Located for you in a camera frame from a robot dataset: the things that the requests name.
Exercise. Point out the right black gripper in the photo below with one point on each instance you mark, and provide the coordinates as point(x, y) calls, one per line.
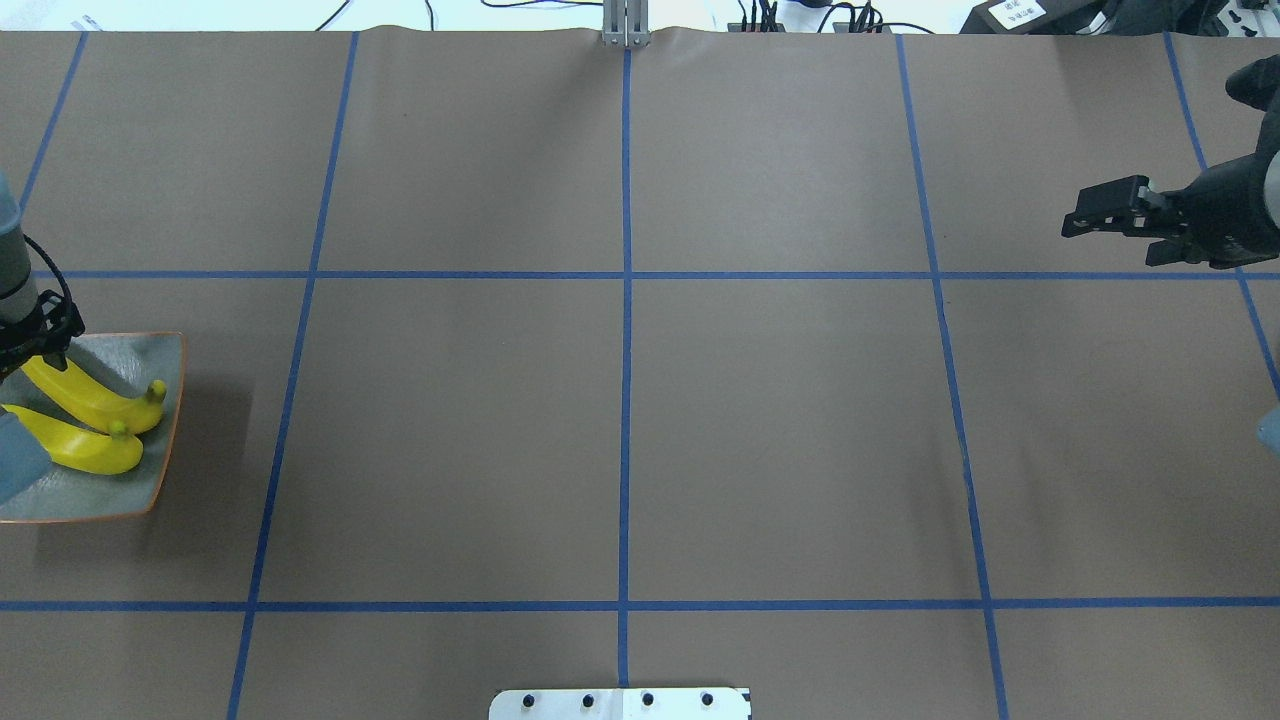
point(1228, 205)

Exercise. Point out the yellow banana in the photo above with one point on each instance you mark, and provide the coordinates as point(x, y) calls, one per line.
point(94, 404)
point(111, 450)

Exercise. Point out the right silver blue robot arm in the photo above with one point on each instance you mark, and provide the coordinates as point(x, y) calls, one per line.
point(1254, 85)

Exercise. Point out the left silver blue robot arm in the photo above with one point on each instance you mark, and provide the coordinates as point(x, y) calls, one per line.
point(23, 459)

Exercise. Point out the square grey orange-rimmed plate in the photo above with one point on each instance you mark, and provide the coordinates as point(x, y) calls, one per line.
point(125, 362)

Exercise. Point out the brown paper table cover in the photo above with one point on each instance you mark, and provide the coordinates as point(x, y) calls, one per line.
point(514, 361)

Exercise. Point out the aluminium frame post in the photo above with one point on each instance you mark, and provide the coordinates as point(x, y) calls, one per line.
point(625, 24)

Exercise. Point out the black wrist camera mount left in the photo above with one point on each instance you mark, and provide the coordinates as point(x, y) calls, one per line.
point(47, 333)

